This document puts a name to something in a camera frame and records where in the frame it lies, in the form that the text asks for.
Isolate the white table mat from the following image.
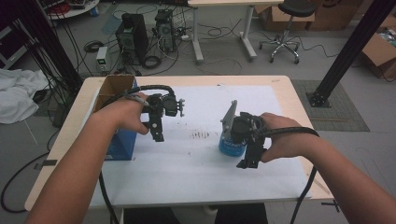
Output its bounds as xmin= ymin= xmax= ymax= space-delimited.
xmin=89 ymin=85 xmax=313 ymax=209

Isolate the black floor cable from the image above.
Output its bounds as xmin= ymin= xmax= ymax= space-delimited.
xmin=0 ymin=130 xmax=61 ymax=215

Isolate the black cable bundle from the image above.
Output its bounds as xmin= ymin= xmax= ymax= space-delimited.
xmin=18 ymin=0 xmax=84 ymax=94

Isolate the blue round can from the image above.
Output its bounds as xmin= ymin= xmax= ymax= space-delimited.
xmin=218 ymin=130 xmax=248 ymax=158

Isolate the open brown cardboard box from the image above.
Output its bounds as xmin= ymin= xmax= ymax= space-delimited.
xmin=360 ymin=15 xmax=396 ymax=79

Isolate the coiled black cable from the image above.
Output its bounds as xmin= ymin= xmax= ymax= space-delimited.
xmin=83 ymin=39 xmax=105 ymax=53
xmin=141 ymin=54 xmax=163 ymax=70

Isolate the round white table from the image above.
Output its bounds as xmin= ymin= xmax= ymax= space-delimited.
xmin=39 ymin=0 xmax=101 ymax=21

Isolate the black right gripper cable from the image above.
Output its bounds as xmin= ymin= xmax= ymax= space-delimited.
xmin=262 ymin=126 xmax=321 ymax=224

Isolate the person's right hand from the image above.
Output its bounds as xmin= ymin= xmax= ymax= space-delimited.
xmin=259 ymin=112 xmax=314 ymax=164

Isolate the person's left hand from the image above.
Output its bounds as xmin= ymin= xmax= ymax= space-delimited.
xmin=109 ymin=91 xmax=151 ymax=136

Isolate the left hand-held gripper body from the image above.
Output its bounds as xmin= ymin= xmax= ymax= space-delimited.
xmin=143 ymin=92 xmax=187 ymax=125

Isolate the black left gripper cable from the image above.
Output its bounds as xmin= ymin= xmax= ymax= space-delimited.
xmin=98 ymin=84 xmax=176 ymax=224

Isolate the grey floor mat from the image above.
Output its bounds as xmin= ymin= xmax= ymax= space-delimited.
xmin=290 ymin=79 xmax=371 ymax=133

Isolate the large black computer tower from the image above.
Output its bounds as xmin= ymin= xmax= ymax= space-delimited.
xmin=115 ymin=12 xmax=149 ymax=65

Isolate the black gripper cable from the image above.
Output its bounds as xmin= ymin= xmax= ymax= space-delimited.
xmin=98 ymin=84 xmax=176 ymax=224
xmin=262 ymin=126 xmax=321 ymax=224

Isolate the white-legged desk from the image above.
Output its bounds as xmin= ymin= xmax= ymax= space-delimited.
xmin=187 ymin=0 xmax=285 ymax=65

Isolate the slim black computer tower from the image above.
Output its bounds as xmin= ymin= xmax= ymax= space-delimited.
xmin=154 ymin=8 xmax=176 ymax=53

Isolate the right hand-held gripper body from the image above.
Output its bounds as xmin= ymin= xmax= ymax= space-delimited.
xmin=219 ymin=99 xmax=268 ymax=147

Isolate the black swivel stool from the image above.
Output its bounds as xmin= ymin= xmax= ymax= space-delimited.
xmin=259 ymin=0 xmax=317 ymax=65

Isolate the white crumpled cloth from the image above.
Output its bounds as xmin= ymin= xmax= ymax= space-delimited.
xmin=0 ymin=67 xmax=50 ymax=125

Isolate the blue cardboard box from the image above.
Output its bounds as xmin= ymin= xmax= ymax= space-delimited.
xmin=92 ymin=74 xmax=138 ymax=161

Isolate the black aluminium frame post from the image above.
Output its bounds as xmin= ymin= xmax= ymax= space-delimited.
xmin=305 ymin=0 xmax=396 ymax=108

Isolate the white bench power supply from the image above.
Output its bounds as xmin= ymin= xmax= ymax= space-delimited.
xmin=95 ymin=46 xmax=109 ymax=75

